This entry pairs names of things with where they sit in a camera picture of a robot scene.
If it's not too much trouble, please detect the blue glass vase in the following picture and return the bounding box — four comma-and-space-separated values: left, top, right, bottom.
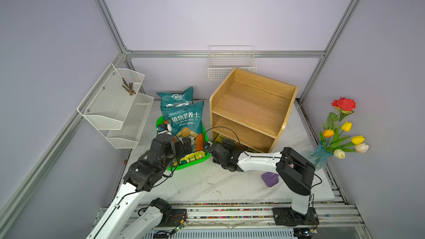
304, 143, 333, 171

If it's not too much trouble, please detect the purple pink toy shovel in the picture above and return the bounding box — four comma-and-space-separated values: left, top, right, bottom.
261, 172, 280, 188

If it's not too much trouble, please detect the metal base rail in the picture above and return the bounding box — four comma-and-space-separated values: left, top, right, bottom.
89, 200, 369, 239

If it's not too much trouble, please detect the artificial flower bouquet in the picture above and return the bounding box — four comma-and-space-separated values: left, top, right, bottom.
319, 97, 370, 159

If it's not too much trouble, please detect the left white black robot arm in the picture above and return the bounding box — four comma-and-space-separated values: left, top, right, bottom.
87, 132, 184, 239

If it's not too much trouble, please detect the yellow green fertilizer packet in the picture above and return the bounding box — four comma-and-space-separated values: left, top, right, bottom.
179, 150, 206, 165

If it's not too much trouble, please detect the green plastic basket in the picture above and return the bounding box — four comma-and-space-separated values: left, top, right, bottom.
156, 116, 210, 172

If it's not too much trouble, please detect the teal orange soil bag front-facing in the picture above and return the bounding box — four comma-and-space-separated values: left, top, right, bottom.
162, 101, 204, 152

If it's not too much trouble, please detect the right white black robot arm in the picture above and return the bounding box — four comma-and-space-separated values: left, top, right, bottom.
208, 141, 315, 216

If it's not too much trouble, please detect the brown twigs bundle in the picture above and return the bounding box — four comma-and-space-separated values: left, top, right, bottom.
122, 78, 136, 96

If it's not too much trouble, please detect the wooden two-tier shelf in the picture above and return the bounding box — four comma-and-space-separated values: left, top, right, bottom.
210, 68, 298, 153

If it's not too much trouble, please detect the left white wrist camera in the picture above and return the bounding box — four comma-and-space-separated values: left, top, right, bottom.
157, 123, 172, 135

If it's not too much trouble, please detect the teal orange soil bag back-facing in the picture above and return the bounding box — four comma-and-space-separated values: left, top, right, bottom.
157, 86, 193, 108

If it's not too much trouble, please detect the white wire wall basket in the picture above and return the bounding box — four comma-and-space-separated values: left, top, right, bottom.
207, 45, 257, 81

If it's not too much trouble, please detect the white mesh wall rack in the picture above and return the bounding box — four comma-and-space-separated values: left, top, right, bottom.
77, 64, 154, 149

